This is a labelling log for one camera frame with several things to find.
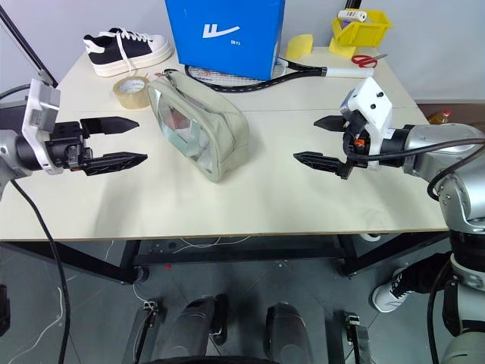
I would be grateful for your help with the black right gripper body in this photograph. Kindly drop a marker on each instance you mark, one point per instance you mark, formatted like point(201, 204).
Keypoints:
point(356, 146)

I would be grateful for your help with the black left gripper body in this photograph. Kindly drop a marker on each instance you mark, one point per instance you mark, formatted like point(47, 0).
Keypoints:
point(62, 146)

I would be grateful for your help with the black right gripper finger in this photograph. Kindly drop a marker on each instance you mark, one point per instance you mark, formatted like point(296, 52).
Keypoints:
point(322, 162)
point(331, 123)

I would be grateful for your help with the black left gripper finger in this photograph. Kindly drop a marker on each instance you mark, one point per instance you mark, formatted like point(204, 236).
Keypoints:
point(113, 162)
point(110, 125)

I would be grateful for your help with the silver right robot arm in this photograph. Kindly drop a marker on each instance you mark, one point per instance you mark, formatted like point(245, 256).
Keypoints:
point(466, 182)

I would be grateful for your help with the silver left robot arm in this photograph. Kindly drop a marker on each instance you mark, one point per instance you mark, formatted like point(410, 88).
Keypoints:
point(7, 151)

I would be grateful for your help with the yellow plastic storage bin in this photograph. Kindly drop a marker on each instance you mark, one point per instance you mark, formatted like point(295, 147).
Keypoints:
point(363, 33)

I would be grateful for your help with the beige transparent pouch bag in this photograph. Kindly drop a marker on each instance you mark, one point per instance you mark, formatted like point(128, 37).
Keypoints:
point(216, 113)

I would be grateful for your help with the clear packing tape roll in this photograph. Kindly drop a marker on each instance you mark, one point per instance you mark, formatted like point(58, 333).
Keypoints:
point(129, 101)

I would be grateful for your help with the black badminton racket white grip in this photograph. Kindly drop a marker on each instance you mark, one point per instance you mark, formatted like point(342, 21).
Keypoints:
point(303, 72)

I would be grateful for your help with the black and white sneaker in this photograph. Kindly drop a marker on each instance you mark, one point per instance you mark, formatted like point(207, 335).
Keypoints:
point(125, 49)

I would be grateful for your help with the orange drink bottle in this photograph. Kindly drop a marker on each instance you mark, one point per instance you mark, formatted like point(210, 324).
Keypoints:
point(439, 118)

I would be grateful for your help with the black stand pole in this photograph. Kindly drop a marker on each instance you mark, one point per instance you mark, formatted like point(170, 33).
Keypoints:
point(26, 49)

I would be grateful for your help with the white tube with label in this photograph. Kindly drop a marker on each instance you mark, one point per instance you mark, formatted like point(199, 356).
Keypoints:
point(352, 14)

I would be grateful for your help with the blue paper shopping bag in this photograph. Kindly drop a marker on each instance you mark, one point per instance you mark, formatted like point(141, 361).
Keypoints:
point(227, 45)

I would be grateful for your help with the person's black trouser leg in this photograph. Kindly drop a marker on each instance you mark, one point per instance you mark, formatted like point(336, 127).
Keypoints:
point(428, 271)

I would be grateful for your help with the white sneaker on person's foot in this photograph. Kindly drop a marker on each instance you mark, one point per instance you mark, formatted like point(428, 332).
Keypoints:
point(388, 295)

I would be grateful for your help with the dark rounded robot leg shape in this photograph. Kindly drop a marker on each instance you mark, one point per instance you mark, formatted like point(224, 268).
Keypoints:
point(197, 326)
point(286, 330)

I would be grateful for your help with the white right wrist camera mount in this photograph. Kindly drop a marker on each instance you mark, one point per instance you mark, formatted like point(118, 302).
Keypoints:
point(373, 106)

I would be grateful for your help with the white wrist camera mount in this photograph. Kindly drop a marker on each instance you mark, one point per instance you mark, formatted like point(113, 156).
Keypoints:
point(373, 106)
point(38, 110)

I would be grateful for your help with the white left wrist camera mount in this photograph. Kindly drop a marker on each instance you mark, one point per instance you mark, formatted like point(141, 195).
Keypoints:
point(38, 110)

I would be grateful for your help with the black metal table frame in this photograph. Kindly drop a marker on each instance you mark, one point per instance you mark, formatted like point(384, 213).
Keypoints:
point(227, 260)

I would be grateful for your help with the black metal floor bracket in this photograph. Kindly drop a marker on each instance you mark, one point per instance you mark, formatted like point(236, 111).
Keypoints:
point(354, 333)
point(142, 330)

